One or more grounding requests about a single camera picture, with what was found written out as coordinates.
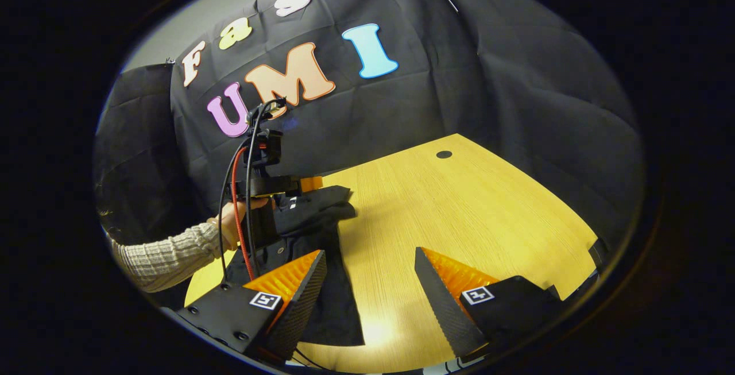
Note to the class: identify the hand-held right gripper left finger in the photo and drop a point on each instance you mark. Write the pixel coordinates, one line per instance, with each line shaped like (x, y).
(298, 317)

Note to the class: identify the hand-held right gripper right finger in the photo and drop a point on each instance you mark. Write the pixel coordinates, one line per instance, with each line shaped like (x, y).
(445, 312)

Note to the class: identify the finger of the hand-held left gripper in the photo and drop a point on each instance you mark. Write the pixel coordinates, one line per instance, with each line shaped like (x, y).
(313, 183)

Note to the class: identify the black buttoned jacket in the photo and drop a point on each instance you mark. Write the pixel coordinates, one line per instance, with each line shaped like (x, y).
(321, 214)

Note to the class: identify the black backdrop cloth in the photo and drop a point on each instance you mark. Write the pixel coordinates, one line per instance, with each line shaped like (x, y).
(459, 76)

